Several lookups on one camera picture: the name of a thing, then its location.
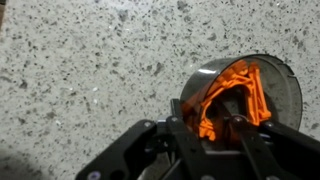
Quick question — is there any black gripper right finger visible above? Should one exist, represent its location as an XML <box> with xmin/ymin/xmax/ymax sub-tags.
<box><xmin>218</xmin><ymin>101</ymin><xmax>247</xmax><ymax>125</ymax></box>

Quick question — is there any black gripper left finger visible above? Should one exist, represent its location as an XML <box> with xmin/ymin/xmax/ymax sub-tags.
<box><xmin>170</xmin><ymin>99</ymin><xmax>183</xmax><ymax>118</ymax></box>

